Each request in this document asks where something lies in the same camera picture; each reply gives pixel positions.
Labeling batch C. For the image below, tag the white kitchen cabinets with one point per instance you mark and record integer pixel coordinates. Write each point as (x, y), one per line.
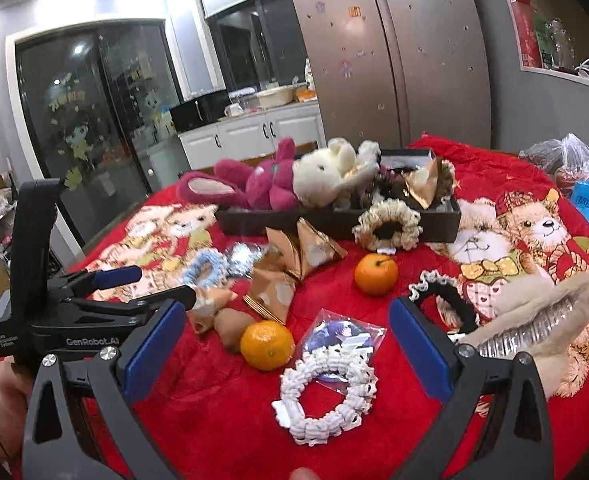
(244, 135)

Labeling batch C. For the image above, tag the red gift box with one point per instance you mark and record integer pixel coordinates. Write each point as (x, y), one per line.
(524, 30)

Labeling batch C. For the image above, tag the glass sliding door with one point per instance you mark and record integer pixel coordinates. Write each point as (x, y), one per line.
(84, 135)

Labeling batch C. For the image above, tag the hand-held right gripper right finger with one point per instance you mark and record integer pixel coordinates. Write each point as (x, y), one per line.
(419, 350)

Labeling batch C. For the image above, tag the white plush rabbit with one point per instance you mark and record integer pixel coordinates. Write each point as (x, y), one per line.
(324, 175)

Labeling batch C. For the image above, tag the white wall shelf unit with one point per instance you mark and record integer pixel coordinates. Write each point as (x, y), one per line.
(509, 80)

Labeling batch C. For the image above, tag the small brown plush pendant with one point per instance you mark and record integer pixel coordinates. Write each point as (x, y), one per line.
(234, 330)

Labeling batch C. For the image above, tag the black white-edged scrunchie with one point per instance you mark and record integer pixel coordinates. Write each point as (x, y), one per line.
(422, 290)

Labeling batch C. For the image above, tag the person's left hand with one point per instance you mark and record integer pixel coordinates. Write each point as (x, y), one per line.
(9, 382)

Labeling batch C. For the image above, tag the orange tangerine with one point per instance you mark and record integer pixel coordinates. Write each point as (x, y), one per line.
(267, 345)
(376, 275)

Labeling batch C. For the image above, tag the dark shallow box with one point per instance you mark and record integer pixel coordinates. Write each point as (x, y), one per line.
(284, 220)

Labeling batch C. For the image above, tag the picture card in clear sleeve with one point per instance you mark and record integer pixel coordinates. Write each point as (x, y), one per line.
(344, 332)

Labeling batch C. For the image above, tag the beige plastic basin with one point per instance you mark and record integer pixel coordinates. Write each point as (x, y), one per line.
(274, 96)

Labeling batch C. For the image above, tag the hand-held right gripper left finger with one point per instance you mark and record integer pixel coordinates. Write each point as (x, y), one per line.
(154, 347)

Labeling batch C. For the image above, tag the magenta plush rabbit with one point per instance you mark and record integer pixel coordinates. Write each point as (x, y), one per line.
(264, 180)

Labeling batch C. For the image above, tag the dark brown scrunchie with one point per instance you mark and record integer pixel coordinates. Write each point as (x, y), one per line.
(447, 180)

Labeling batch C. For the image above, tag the blue knitted scrunchie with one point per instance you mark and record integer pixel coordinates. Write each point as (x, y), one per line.
(199, 267)

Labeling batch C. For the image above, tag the orange food tray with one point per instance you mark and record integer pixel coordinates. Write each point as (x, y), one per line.
(307, 95)

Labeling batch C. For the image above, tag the white knitted scrunchie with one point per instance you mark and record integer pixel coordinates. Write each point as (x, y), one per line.
(294, 385)

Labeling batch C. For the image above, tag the beige fur hair claw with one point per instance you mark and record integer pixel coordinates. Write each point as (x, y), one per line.
(564, 320)

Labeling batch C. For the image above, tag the clear glass vessel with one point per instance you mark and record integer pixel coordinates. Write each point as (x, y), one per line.
(563, 45)

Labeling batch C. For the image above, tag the green package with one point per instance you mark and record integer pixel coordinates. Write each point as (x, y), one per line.
(544, 42)

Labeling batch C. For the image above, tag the dark kitchen window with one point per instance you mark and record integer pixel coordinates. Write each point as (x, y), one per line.
(254, 45)

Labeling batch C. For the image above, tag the person's right hand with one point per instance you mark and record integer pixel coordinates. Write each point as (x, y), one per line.
(303, 474)

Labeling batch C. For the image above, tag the silver shiny scrunchie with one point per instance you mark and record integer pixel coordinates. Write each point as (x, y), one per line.
(244, 257)

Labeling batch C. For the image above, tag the beige ruffled scrunchie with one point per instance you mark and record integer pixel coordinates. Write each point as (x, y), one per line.
(367, 222)

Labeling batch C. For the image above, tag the white mug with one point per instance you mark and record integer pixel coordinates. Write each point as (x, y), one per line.
(233, 110)

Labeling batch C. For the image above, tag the printed plastic bag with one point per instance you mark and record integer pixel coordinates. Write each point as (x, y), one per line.
(309, 72)

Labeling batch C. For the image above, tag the red bear printed blanket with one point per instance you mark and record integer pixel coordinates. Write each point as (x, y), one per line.
(224, 410)

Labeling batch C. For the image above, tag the silver double-door refrigerator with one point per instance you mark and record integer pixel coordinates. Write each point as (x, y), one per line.
(399, 60)

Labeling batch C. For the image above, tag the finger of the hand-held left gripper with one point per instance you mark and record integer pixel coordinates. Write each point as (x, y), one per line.
(117, 277)
(119, 305)

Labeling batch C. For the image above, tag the black microwave oven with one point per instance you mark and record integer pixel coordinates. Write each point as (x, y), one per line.
(199, 110)

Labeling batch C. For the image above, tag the clear plastic bag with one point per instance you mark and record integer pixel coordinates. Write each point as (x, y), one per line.
(569, 157)

